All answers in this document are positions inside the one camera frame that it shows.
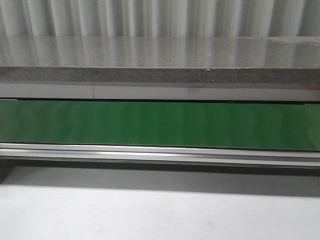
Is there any silver conveyor frame rail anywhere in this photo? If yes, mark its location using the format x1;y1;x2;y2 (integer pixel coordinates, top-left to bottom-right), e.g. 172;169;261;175
0;143;320;168

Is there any grey speckled stone counter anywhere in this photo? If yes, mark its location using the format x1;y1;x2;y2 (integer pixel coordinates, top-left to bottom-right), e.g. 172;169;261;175
0;35;320;102

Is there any green conveyor belt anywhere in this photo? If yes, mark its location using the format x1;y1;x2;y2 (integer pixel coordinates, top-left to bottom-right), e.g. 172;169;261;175
0;99;320;151

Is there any white pleated curtain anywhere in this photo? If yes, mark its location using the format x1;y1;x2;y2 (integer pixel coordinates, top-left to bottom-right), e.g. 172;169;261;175
0;0;320;37

